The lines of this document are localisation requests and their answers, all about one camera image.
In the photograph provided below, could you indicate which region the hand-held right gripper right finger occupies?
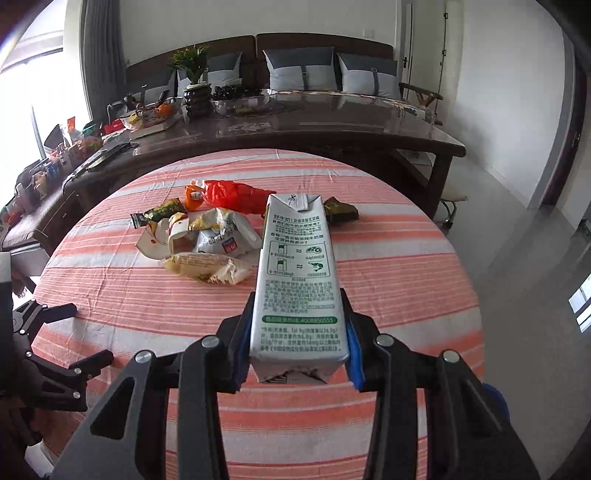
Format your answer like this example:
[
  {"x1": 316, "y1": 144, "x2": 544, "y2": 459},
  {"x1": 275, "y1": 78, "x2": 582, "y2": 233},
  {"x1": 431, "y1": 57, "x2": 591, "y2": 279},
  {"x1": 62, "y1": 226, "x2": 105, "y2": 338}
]
[{"x1": 339, "y1": 287, "x2": 541, "y2": 480}]

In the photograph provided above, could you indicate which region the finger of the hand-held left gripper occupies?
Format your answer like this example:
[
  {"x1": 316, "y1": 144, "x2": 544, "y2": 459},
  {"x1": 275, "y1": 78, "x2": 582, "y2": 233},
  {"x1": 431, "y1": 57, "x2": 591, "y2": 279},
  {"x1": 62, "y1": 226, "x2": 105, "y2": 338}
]
[
  {"x1": 11, "y1": 300, "x2": 78, "y2": 337},
  {"x1": 25, "y1": 349, "x2": 115, "y2": 411}
]

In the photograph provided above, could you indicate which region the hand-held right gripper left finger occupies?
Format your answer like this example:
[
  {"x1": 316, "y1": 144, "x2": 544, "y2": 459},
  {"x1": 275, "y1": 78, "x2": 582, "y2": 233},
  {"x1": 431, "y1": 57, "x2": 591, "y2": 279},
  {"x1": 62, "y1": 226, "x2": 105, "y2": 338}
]
[{"x1": 51, "y1": 291, "x2": 257, "y2": 480}]

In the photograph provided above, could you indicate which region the white green milk carton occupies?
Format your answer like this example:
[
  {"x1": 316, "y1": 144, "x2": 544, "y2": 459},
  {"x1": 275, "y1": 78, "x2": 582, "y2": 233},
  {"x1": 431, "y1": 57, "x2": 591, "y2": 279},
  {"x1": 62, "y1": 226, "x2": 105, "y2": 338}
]
[{"x1": 248, "y1": 191, "x2": 352, "y2": 385}]

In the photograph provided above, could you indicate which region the white snack bag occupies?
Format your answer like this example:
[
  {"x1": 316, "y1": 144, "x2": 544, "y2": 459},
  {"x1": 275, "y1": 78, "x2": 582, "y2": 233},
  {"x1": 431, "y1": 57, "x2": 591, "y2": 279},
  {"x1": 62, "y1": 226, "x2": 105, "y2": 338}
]
[{"x1": 189, "y1": 207, "x2": 263, "y2": 257}]

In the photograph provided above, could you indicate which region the orange plastic bag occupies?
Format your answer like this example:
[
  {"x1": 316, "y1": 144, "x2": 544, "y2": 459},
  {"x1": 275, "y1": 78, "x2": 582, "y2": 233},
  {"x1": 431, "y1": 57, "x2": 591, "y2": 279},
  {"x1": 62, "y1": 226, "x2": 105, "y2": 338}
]
[{"x1": 203, "y1": 179, "x2": 278, "y2": 217}]

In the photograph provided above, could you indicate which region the orange striped tablecloth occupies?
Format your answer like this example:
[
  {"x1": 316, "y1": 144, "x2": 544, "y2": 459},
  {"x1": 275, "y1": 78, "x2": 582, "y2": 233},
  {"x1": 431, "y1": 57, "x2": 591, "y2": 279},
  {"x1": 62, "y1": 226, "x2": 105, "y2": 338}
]
[{"x1": 34, "y1": 148, "x2": 485, "y2": 480}]

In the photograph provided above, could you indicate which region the yellow snack bag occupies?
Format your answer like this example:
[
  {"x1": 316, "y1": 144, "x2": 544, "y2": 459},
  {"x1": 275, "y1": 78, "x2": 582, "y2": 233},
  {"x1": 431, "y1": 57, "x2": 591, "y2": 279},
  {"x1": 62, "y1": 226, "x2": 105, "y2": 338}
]
[{"x1": 161, "y1": 251, "x2": 257, "y2": 286}]

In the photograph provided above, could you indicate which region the white red torn wrapper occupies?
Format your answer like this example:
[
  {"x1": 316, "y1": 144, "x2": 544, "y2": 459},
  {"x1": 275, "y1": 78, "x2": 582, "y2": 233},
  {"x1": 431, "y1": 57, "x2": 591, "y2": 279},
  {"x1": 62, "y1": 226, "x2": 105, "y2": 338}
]
[{"x1": 135, "y1": 211, "x2": 192, "y2": 260}]

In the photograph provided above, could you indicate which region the row of small bottles and toys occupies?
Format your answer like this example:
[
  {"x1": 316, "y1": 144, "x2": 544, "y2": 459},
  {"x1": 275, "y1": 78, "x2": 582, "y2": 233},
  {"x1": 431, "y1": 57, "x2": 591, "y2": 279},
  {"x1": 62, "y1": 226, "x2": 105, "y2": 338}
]
[{"x1": 0, "y1": 134, "x2": 105, "y2": 222}]

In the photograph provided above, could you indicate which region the green snack wrapper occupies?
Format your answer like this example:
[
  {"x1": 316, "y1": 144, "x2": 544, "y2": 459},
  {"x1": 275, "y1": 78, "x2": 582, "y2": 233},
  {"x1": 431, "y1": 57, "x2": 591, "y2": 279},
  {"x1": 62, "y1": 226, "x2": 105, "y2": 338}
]
[{"x1": 130, "y1": 198, "x2": 188, "y2": 230}]

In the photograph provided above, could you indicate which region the grey tablet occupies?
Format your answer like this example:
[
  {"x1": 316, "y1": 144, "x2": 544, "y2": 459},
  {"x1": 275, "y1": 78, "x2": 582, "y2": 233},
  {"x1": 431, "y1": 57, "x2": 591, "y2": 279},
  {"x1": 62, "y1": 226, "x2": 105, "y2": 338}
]
[{"x1": 69, "y1": 154, "x2": 114, "y2": 181}]

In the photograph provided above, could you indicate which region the dark brown snack wrapper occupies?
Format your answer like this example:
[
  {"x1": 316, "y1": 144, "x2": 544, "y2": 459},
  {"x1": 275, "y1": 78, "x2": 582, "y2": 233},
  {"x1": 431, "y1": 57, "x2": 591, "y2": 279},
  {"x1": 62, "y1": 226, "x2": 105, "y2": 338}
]
[{"x1": 322, "y1": 197, "x2": 360, "y2": 226}]

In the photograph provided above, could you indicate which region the black phone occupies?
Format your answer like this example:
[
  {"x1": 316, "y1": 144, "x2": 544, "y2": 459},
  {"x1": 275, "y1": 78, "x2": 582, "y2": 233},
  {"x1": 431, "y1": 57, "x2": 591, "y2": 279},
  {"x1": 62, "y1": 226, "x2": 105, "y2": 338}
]
[{"x1": 99, "y1": 142, "x2": 139, "y2": 160}]

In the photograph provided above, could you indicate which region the small orange packet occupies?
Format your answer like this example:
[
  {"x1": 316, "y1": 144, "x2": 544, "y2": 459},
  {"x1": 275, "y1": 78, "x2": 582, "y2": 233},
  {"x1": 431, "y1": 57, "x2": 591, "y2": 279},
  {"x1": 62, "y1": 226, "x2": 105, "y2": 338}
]
[{"x1": 185, "y1": 179, "x2": 207, "y2": 212}]

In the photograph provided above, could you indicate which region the beige rolling stool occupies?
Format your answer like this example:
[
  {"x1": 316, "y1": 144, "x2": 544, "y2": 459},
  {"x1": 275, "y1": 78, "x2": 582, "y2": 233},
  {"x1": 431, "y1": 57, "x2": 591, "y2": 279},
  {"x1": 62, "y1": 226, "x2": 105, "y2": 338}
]
[{"x1": 436, "y1": 193, "x2": 469, "y2": 230}]

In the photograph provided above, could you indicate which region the thick book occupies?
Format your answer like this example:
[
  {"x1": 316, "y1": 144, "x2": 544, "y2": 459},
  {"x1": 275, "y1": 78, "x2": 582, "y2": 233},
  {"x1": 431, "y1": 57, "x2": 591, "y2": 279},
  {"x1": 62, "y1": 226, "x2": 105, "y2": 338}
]
[{"x1": 128, "y1": 117, "x2": 183, "y2": 139}]

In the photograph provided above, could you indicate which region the glass bowl with oranges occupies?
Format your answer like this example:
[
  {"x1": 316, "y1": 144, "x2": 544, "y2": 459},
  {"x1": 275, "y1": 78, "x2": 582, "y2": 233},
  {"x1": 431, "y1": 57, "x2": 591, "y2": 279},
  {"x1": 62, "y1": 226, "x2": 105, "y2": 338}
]
[{"x1": 121, "y1": 99, "x2": 183, "y2": 132}]

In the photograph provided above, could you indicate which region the dark wooden coffee table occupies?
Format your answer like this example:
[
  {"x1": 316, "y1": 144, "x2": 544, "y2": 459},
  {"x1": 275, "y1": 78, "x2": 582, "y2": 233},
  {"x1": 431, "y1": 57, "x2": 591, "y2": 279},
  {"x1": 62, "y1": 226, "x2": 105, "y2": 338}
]
[{"x1": 62, "y1": 88, "x2": 467, "y2": 222}]

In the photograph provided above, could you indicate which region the dark ribbed vase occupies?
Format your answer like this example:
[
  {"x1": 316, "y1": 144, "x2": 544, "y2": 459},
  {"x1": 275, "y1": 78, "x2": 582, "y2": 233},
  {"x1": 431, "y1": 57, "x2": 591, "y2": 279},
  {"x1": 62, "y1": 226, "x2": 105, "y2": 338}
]
[{"x1": 183, "y1": 83, "x2": 214, "y2": 121}]

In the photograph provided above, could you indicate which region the grey curtain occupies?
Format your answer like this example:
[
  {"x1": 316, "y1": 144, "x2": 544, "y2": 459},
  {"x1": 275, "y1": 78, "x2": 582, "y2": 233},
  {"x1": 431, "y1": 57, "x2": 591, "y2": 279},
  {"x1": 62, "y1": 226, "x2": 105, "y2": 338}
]
[{"x1": 81, "y1": 0, "x2": 127, "y2": 125}]

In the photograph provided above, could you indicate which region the glass bowl of dark fruit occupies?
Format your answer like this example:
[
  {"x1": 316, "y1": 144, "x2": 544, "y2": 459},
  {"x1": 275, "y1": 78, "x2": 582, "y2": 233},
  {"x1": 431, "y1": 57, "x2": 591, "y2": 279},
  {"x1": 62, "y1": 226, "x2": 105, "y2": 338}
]
[{"x1": 211, "y1": 84, "x2": 269, "y2": 116}]

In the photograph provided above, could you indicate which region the green house plant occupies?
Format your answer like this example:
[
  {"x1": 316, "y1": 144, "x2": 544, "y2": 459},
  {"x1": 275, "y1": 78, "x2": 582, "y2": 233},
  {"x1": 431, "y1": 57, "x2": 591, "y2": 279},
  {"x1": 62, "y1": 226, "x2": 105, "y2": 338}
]
[{"x1": 167, "y1": 44, "x2": 211, "y2": 86}]

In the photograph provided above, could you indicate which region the grey blue cushion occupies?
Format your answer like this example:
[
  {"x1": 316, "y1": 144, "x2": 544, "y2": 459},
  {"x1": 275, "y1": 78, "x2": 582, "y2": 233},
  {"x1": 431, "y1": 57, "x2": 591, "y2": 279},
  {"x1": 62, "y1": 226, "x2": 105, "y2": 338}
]
[
  {"x1": 178, "y1": 51, "x2": 244, "y2": 90},
  {"x1": 336, "y1": 52, "x2": 402, "y2": 99},
  {"x1": 262, "y1": 46, "x2": 340, "y2": 92}
]

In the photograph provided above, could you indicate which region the dark door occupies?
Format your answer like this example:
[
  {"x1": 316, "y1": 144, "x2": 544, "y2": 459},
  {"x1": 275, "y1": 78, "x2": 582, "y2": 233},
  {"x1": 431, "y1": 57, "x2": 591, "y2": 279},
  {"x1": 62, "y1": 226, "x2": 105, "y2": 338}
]
[{"x1": 531, "y1": 28, "x2": 583, "y2": 213}]

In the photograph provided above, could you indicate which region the dark brown sofa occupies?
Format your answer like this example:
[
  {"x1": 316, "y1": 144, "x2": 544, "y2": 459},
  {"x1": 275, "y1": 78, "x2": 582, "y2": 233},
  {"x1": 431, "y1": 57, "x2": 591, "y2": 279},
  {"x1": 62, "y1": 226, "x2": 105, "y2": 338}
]
[{"x1": 124, "y1": 32, "x2": 444, "y2": 125}]

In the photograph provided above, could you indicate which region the white door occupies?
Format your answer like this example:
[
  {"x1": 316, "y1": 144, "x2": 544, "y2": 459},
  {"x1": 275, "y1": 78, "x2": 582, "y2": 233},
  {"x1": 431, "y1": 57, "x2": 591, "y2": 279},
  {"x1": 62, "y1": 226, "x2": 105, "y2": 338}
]
[{"x1": 399, "y1": 0, "x2": 455, "y2": 100}]

